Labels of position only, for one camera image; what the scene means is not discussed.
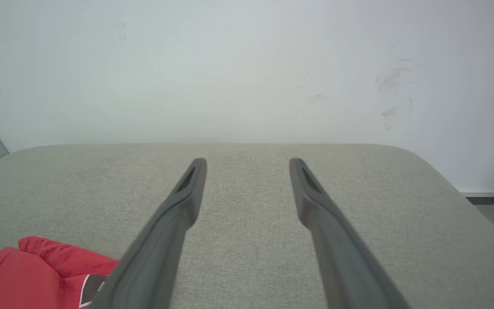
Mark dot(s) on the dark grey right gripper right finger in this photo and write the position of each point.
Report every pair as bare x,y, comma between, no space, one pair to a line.
345,262

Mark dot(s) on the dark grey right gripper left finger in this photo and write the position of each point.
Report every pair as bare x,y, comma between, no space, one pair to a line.
152,257

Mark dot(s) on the red and white jersey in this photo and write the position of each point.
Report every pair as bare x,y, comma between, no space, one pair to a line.
37,274

